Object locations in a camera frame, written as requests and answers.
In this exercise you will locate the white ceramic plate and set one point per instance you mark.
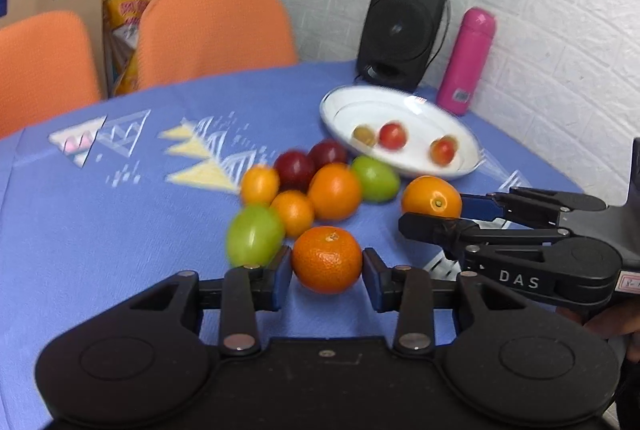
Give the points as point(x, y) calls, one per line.
point(410, 134)

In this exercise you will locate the large orange with navel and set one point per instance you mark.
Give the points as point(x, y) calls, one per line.
point(432, 196)

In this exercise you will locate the person's right hand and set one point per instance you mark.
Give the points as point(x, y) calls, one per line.
point(620, 320)

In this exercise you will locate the left orange chair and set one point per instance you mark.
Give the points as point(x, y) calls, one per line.
point(47, 69)

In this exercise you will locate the yellow snack bag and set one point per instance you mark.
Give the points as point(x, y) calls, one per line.
point(122, 23)

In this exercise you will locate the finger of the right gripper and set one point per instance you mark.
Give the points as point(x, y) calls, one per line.
point(531, 207)
point(453, 235)

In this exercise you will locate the black speaker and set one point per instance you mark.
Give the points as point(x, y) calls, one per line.
point(397, 41)

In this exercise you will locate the mandarin orange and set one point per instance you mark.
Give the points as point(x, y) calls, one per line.
point(327, 259)

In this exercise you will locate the right orange chair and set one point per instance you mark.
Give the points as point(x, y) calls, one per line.
point(182, 40)

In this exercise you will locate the brown paper bag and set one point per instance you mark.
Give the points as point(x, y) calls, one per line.
point(89, 11)

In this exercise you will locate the dark red plum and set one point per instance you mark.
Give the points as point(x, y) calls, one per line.
point(327, 152)
point(295, 170)

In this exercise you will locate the orange chair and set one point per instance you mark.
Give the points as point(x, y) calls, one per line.
point(47, 69)
point(182, 40)

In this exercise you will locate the green plum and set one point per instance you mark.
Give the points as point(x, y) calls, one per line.
point(379, 182)
point(254, 236)

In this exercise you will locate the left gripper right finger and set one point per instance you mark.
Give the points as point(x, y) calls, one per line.
point(408, 292)

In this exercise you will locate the brown longan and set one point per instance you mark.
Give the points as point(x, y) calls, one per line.
point(365, 135)

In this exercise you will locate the red peach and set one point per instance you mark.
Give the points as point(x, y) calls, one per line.
point(443, 150)
point(392, 136)

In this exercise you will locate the small kumquat orange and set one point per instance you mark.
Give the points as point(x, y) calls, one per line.
point(259, 186)
point(296, 212)

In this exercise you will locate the pink thermos bottle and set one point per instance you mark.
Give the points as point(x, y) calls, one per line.
point(467, 61)

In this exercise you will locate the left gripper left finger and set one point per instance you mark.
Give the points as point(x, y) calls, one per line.
point(247, 290)

